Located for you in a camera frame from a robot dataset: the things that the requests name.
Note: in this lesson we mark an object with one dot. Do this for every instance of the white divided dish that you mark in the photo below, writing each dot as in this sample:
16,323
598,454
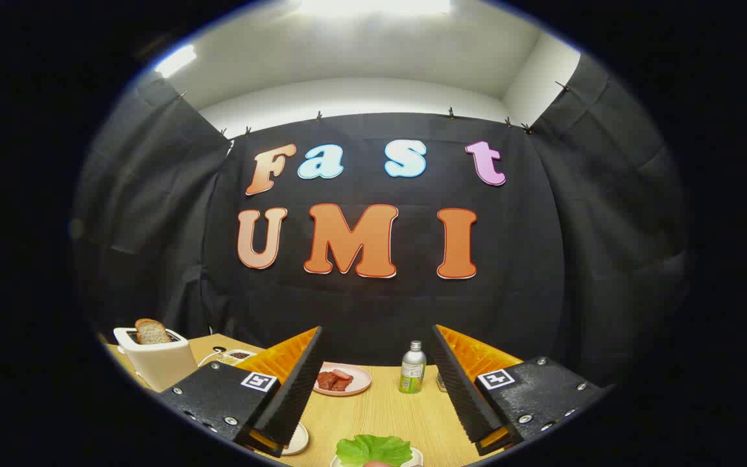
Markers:
247,360

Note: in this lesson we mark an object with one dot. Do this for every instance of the pink plate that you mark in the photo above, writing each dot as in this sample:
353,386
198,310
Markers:
359,384

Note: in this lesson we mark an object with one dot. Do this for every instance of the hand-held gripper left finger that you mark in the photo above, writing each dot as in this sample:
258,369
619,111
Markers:
296,389

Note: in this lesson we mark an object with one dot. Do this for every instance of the red meat strip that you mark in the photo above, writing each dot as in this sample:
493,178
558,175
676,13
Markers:
341,374

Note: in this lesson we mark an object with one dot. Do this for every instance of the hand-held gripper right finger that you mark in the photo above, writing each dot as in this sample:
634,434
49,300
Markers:
458,389

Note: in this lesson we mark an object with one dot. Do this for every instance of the small ceiling light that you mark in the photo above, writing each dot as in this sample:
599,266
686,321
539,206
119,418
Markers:
176,60

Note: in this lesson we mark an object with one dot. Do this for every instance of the wide ceiling light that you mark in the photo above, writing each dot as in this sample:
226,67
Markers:
373,5

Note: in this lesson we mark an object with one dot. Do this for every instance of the white toaster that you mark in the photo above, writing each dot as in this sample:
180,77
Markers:
159,363

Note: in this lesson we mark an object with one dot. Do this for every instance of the green lettuce leaf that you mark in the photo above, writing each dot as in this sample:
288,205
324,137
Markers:
373,449

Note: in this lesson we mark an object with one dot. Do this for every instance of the brown meat pieces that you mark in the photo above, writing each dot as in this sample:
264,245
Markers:
329,381

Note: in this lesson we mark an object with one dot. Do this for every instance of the large round white plate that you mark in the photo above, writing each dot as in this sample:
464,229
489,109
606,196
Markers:
299,441

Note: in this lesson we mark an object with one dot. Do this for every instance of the small white oblong dish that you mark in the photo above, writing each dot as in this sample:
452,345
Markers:
416,458

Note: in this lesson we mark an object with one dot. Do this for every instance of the green label drink bottle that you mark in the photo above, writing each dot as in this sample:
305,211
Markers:
412,370

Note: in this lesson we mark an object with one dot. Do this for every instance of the brown crust bread slice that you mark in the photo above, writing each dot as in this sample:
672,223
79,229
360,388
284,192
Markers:
152,332

